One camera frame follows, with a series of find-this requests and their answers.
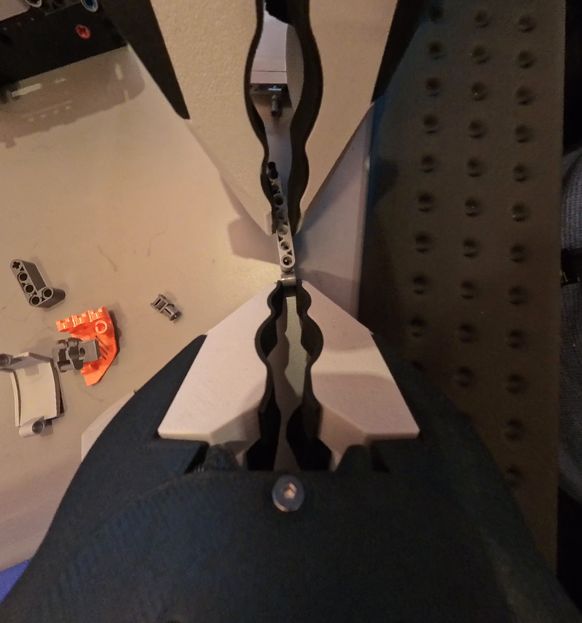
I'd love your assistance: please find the dark grey bent beam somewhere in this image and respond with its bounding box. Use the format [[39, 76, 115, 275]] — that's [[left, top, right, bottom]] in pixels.
[[9, 257, 67, 309]]

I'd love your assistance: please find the dark grey connector block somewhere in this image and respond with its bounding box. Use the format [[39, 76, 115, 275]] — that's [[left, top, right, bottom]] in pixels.
[[52, 338, 101, 373]]

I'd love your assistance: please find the orange curved panel piece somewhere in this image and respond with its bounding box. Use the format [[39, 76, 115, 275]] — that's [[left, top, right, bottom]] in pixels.
[[55, 306, 120, 387]]

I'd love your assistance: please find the dark grey axle pin connector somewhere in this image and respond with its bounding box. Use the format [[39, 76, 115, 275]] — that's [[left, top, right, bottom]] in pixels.
[[150, 293, 182, 322]]

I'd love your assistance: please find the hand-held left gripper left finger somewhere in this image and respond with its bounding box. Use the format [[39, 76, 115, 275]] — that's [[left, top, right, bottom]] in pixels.
[[157, 281, 286, 446]]

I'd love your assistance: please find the light grey wing panel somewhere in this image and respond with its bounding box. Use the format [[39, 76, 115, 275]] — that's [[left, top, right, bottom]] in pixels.
[[80, 389, 136, 458]]

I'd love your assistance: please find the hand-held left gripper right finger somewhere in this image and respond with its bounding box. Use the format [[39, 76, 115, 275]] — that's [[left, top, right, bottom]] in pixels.
[[296, 281, 419, 446]]

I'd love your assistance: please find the long light grey holed beam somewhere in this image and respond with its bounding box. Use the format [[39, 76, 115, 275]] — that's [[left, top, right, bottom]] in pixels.
[[265, 161, 298, 273]]

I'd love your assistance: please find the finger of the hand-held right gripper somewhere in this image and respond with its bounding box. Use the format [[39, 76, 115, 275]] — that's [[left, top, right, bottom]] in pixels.
[[292, 0, 400, 233], [152, 0, 273, 230]]

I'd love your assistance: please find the light grey curved panel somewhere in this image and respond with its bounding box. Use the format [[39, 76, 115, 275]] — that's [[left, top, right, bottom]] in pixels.
[[0, 351, 66, 438]]

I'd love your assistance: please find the grey and black toy vehicle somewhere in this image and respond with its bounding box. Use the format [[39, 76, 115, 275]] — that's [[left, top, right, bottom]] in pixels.
[[0, 0, 126, 106]]

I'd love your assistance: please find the grey rectangular holed panel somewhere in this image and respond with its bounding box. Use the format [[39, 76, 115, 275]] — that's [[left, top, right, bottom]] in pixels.
[[249, 19, 292, 118]]

